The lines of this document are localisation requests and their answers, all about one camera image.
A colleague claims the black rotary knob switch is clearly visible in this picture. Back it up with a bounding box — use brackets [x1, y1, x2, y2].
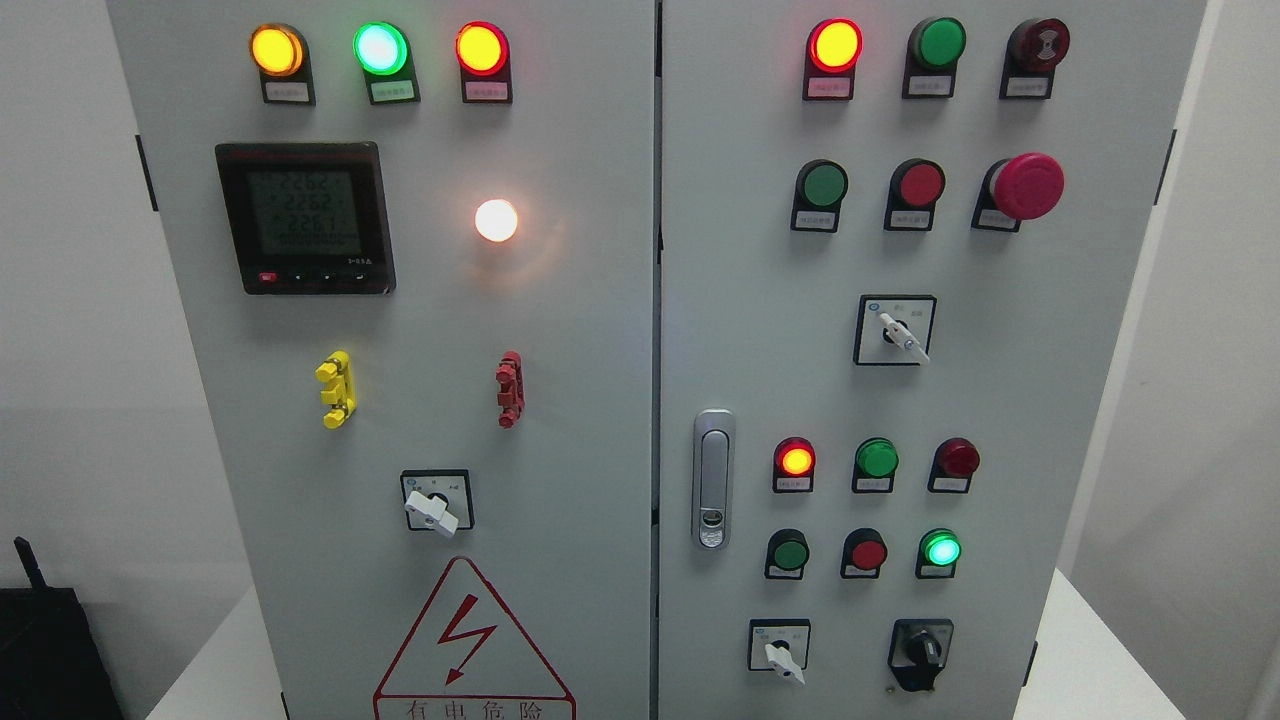
[887, 618, 954, 692]

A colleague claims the red terminal connector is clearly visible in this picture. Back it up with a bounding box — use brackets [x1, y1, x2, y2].
[495, 350, 526, 429]

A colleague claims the red lit indicator lower left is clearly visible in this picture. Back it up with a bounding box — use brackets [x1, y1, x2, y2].
[772, 436, 817, 495]

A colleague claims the red lit indicator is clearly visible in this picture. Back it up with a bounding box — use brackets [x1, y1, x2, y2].
[803, 17, 864, 102]
[772, 436, 817, 495]

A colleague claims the white lit indicator light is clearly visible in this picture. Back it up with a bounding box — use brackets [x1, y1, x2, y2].
[474, 199, 518, 243]

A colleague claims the green push button lower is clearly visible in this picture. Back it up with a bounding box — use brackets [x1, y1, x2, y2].
[764, 528, 810, 580]

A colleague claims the green push button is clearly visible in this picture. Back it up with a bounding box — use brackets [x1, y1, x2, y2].
[764, 528, 810, 580]
[790, 159, 849, 233]

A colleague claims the green push button upper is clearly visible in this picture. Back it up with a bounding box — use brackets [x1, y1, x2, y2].
[790, 159, 849, 233]

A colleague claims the grey electrical cabinet left door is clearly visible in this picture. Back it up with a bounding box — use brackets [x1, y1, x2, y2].
[108, 1, 655, 719]

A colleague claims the grey electrical cabinet door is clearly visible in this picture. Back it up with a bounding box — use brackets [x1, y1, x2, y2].
[655, 1, 1206, 719]
[108, 1, 655, 719]

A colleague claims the green indicator lower middle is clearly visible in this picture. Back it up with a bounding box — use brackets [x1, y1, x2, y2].
[851, 437, 900, 495]

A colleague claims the grey electrical cabinet right door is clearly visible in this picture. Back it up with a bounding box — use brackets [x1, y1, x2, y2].
[655, 1, 1206, 719]

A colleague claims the red push button lower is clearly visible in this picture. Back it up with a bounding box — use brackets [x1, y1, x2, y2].
[840, 528, 888, 579]

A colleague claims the red push button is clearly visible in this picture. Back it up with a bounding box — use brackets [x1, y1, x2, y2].
[840, 528, 888, 579]
[883, 158, 946, 232]

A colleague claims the yellow terminal connector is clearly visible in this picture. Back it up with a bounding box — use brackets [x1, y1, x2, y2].
[314, 350, 358, 430]

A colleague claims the red push button upper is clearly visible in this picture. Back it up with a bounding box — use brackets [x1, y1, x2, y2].
[883, 158, 946, 232]

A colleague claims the red indicator lower right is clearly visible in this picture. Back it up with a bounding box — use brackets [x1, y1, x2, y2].
[927, 437, 980, 495]

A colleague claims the red-rimmed lit indicator light left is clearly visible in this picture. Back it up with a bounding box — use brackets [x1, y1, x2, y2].
[454, 20, 513, 104]

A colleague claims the red lightning warning sticker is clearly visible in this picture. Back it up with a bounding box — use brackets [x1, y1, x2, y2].
[372, 556, 577, 719]

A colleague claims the green indicator bottom right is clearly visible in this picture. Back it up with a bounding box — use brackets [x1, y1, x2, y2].
[915, 528, 963, 579]

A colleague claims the black digital power meter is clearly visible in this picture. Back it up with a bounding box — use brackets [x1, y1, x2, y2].
[215, 141, 396, 295]

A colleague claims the red lit indicator top right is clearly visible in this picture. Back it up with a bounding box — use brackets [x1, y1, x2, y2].
[803, 17, 864, 102]

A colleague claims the green lit indicator light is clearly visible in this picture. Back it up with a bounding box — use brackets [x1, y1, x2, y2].
[352, 20, 420, 105]

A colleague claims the red emergency stop mushroom button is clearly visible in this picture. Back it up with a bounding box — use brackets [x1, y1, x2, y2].
[972, 152, 1066, 233]

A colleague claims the green indicator top right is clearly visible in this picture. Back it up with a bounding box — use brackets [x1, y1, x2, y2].
[901, 15, 966, 100]

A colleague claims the yellow indicator light top left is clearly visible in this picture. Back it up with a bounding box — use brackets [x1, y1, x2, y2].
[250, 23, 316, 106]

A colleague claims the red black buzzer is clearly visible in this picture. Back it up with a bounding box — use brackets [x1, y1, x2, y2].
[998, 18, 1071, 100]

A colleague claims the black box with antenna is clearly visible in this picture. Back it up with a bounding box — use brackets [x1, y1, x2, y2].
[1, 537, 123, 719]

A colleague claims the silver door latch handle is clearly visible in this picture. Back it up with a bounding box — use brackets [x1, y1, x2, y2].
[691, 407, 736, 550]

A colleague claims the white rotary switch left door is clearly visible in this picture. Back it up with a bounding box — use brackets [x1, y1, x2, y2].
[399, 469, 475, 539]

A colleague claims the white rotary switch upper right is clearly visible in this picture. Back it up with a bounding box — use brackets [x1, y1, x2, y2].
[852, 293, 937, 366]

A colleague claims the white rotary switch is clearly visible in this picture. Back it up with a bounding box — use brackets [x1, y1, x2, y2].
[748, 618, 812, 685]
[852, 293, 937, 366]

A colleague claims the white rotary switch bottom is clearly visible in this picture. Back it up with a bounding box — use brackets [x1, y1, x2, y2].
[748, 618, 812, 685]

